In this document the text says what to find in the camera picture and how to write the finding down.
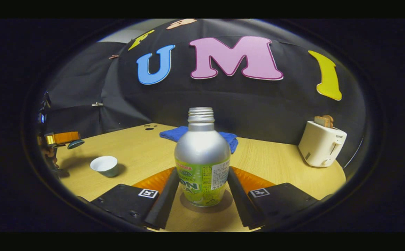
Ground silver green-label water bottle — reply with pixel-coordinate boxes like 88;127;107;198
174;107;231;207

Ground white teacup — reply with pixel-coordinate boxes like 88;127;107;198
90;156;118;177

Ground round brown coaster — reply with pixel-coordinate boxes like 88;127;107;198
180;190;234;214

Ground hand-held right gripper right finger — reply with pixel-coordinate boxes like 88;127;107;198
227;167;319;229

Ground white toaster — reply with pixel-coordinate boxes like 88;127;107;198
298;120;348;168

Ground blue towel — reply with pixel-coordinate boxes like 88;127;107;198
159;126;239;154

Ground white power cable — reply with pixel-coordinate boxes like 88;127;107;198
344;137;364;168

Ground toast slices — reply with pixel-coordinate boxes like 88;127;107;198
314;115;334;128

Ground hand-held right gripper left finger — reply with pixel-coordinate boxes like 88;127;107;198
91;167;180;230

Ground black backdrop cloth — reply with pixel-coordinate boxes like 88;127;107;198
42;19;367;168

